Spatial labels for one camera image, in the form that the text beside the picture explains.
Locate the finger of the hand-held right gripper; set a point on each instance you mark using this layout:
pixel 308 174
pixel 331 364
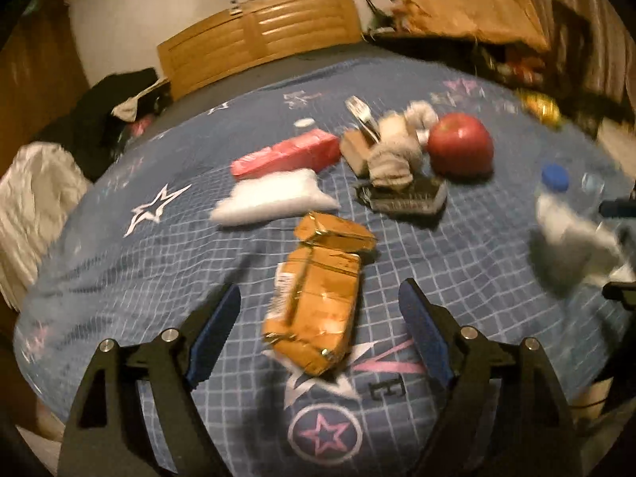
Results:
pixel 618 207
pixel 623 294

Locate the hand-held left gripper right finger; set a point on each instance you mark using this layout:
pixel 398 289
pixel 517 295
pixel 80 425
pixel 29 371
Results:
pixel 422 328

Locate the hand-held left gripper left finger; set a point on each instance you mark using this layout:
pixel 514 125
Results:
pixel 213 343

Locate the orange snack packet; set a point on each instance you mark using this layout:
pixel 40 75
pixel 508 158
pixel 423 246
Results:
pixel 315 308

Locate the gold wrapper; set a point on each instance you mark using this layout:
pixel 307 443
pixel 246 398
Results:
pixel 335 232

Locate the black tissue packet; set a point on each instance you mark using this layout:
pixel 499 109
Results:
pixel 405 197

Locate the clear bottle with blue cap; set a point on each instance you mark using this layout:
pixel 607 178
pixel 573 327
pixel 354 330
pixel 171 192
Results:
pixel 559 179

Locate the blue printed blanket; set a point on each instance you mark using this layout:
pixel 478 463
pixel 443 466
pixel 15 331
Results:
pixel 149 268

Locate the gold shiny object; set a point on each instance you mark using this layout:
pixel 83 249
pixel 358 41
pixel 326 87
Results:
pixel 541 104

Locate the white plastic bag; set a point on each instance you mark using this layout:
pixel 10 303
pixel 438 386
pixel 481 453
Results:
pixel 276 201

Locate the grey sock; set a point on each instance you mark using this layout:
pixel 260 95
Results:
pixel 390 161

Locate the red apple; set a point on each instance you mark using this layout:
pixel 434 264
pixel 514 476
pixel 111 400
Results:
pixel 461 144

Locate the brown sponge block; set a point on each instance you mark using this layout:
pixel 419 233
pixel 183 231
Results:
pixel 355 151

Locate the pink drink carton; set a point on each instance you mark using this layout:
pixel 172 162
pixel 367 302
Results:
pixel 285 156

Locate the metal fork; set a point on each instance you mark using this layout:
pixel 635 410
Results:
pixel 361 115

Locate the white crumpled cloth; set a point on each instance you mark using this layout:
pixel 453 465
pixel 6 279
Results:
pixel 35 203

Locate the white bottle cap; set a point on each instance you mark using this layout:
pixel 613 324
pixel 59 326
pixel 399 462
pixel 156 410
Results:
pixel 304 122

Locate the brown plastic bag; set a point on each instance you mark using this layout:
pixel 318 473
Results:
pixel 489 7

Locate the small beige cloth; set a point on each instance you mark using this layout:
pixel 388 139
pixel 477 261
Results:
pixel 125 108

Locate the dark clothes pile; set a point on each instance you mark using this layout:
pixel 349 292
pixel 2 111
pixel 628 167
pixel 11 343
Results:
pixel 99 114

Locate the wooden headboard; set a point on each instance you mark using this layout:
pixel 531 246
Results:
pixel 258 39

